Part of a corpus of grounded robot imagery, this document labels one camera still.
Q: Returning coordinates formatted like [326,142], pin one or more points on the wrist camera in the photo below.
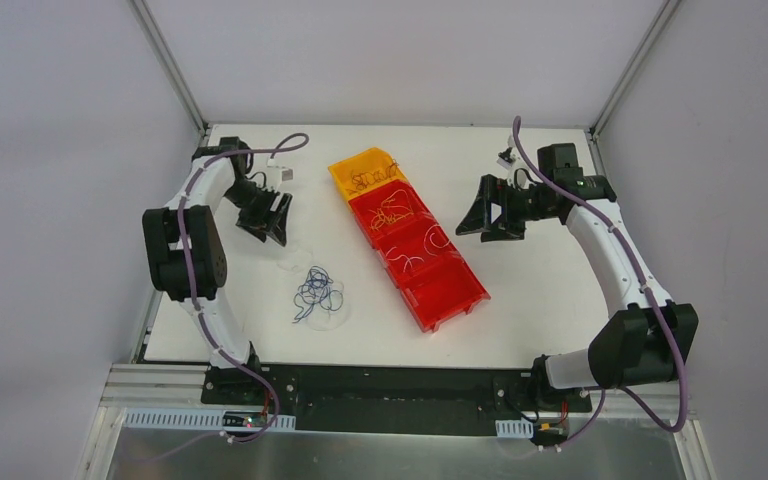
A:
[277,175]
[507,158]

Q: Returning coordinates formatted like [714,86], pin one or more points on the yellow plastic bin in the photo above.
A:
[364,172]

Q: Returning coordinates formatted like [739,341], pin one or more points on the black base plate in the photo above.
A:
[400,417]

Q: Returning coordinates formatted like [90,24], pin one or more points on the red bin near yellow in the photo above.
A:
[387,208]

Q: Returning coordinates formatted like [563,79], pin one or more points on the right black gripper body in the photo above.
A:
[506,206]

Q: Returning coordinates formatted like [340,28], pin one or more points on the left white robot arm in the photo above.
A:
[187,260]

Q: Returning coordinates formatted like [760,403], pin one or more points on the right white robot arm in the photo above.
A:
[648,335]

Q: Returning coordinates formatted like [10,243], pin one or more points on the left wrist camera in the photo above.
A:
[277,175]

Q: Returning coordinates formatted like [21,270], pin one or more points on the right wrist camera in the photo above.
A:
[507,158]

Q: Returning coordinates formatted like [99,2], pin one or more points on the red middle bin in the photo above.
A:
[413,249]

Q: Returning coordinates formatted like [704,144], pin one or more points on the red front bin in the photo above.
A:
[440,292]

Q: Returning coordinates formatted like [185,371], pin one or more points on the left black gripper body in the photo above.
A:
[263,204]

